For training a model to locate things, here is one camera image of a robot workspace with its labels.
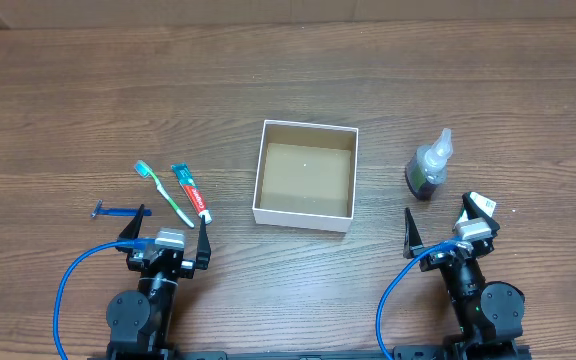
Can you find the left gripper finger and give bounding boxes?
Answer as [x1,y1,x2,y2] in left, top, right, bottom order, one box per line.
[118,204,145,241]
[195,215,211,270]

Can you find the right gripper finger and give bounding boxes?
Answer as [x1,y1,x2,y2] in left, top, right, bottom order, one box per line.
[403,208,424,259]
[462,192,484,220]

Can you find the green white soap bar pack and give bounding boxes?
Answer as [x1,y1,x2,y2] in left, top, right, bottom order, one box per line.
[456,192,497,224]

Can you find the blue disposable razor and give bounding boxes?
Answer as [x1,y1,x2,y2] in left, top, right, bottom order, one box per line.
[90,200,139,218]

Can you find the clear soap pump bottle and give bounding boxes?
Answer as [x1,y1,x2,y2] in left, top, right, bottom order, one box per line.
[405,128,453,200]

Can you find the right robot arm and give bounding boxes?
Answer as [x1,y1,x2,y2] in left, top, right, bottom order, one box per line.
[392,193,532,360]

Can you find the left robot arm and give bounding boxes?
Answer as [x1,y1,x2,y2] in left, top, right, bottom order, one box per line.
[106,208,211,359]

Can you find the green white toothbrush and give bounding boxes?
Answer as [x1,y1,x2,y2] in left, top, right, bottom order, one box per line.
[134,160,195,229]

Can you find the red green toothpaste tube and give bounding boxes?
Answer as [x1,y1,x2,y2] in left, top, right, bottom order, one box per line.
[171,163,212,224]

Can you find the white cardboard box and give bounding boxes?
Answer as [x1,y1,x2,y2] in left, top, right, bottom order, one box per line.
[252,119,359,233]

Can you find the right blue cable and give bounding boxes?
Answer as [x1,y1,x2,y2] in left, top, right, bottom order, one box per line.
[375,240,462,357]

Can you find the blue cable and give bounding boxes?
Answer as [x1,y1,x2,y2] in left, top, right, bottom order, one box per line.
[375,240,462,357]
[52,238,157,360]

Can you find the left blue cable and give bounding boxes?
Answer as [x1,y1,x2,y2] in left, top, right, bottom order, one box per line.
[52,238,157,360]

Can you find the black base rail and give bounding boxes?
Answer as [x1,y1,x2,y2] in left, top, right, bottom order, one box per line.
[87,344,533,360]

